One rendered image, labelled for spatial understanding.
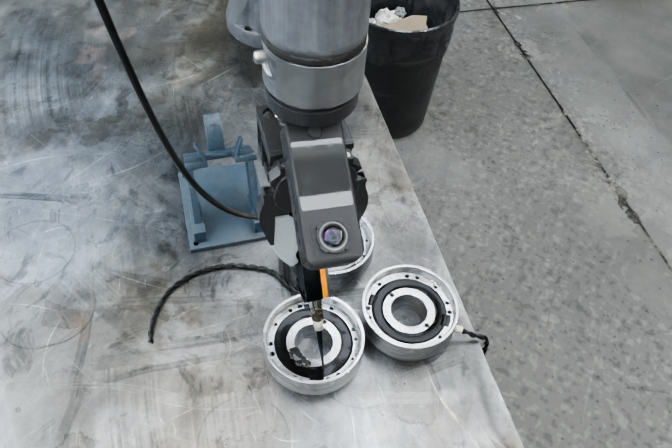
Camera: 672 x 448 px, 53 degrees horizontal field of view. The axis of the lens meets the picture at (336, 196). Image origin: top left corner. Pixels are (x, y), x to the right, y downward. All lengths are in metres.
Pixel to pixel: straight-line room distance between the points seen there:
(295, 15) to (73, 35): 0.76
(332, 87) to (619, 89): 2.14
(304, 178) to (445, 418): 0.33
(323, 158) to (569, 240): 1.53
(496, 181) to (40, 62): 1.37
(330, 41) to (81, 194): 0.53
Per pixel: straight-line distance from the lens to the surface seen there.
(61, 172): 0.94
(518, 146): 2.20
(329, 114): 0.49
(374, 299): 0.74
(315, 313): 0.66
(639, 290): 1.97
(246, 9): 1.09
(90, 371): 0.76
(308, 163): 0.50
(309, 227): 0.49
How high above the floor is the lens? 1.45
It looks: 49 degrees down
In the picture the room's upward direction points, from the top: 5 degrees clockwise
